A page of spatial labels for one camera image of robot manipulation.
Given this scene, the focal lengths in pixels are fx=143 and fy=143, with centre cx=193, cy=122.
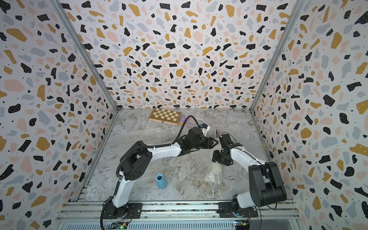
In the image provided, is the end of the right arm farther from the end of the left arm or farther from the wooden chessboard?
the wooden chessboard

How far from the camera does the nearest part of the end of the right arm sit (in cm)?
67

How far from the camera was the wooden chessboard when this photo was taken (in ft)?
3.72

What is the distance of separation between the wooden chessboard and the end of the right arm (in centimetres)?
43
